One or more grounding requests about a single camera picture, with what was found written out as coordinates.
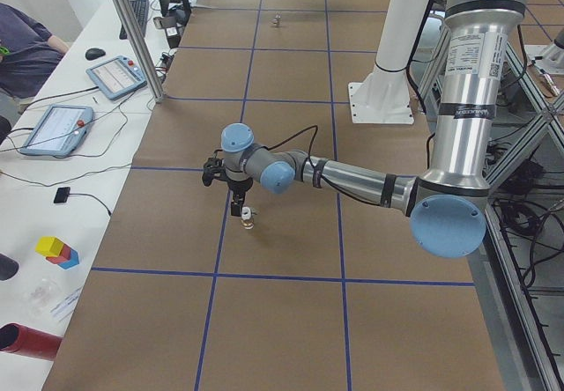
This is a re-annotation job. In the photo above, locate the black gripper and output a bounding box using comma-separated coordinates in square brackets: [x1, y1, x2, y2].
[227, 178, 253, 217]

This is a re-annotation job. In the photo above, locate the white brass PPR pipe fitting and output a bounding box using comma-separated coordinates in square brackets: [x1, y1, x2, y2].
[241, 206, 255, 230]

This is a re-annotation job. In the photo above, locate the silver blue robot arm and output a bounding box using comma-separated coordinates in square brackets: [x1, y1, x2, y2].
[218, 0, 527, 258]

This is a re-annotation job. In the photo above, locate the chrome angle valve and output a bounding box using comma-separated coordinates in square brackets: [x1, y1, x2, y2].
[271, 13, 281, 27]

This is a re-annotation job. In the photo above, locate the brown paper table cover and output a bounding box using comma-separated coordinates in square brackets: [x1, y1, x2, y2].
[44, 0, 504, 390]

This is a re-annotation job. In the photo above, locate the far blue teach pendant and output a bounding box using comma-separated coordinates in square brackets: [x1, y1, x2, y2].
[85, 55, 147, 100]

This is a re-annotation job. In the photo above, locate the blue teach pendant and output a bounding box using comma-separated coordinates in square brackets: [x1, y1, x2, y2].
[19, 104, 94, 157]
[85, 55, 147, 100]

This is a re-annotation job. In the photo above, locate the blue wooden block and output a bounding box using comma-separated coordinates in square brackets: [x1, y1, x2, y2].
[57, 249, 79, 269]

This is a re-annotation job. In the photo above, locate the small black puck device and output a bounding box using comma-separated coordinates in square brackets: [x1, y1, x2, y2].
[53, 187, 71, 204]

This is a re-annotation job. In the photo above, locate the red wooden block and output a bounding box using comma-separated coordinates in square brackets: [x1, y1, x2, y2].
[46, 244, 72, 265]

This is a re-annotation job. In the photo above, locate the near blue teach pendant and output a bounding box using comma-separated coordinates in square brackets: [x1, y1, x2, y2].
[19, 104, 94, 157]

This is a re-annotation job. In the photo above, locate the yellow wooden block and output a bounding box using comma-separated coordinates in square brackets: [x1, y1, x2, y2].
[35, 236, 64, 257]

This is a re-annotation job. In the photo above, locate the black computer mouse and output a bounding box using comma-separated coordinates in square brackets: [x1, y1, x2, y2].
[85, 48, 106, 61]

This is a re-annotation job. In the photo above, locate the black keyboard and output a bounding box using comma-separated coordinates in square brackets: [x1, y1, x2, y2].
[130, 0, 150, 38]

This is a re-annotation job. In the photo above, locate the seated person in blue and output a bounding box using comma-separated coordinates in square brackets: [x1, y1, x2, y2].
[1, 4, 70, 99]

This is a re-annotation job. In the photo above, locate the red cylinder tube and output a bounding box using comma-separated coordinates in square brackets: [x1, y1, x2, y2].
[1, 323, 63, 361]

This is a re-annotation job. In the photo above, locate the wrist black camera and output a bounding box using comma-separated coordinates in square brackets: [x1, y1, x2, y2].
[202, 157, 226, 187]

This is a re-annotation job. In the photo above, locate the black camera cable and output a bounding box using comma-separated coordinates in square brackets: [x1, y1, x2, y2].
[266, 125, 320, 167]

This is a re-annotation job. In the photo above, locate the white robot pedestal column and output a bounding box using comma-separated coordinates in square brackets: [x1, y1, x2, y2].
[348, 0, 429, 125]

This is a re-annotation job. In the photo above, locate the aluminium frame post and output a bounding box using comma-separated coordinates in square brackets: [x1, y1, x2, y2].
[112, 0, 164, 104]

